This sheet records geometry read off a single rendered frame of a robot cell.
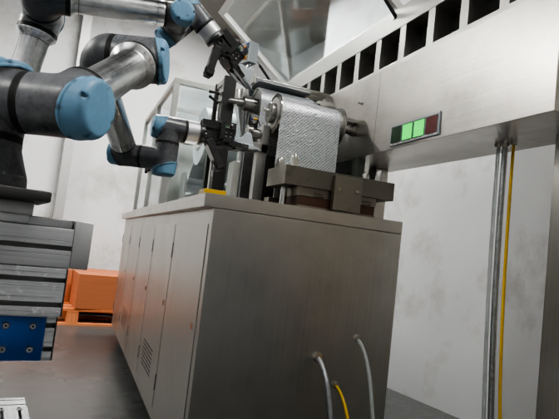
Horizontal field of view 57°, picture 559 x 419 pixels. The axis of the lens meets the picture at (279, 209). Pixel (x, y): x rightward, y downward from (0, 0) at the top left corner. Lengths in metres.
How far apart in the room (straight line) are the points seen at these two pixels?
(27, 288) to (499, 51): 1.22
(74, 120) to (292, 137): 1.01
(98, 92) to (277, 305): 0.82
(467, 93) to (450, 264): 1.67
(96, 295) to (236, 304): 2.99
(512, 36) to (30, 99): 1.12
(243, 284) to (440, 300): 1.80
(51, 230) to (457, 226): 2.40
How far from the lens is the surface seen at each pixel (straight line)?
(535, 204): 3.10
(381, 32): 2.05
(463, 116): 1.53
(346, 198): 1.66
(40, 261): 1.04
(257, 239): 1.49
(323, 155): 1.88
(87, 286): 4.39
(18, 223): 1.04
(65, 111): 0.99
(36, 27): 1.76
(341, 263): 1.61
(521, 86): 1.40
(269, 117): 1.88
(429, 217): 3.21
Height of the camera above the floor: 0.76
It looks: 5 degrees up
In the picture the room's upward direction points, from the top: 7 degrees clockwise
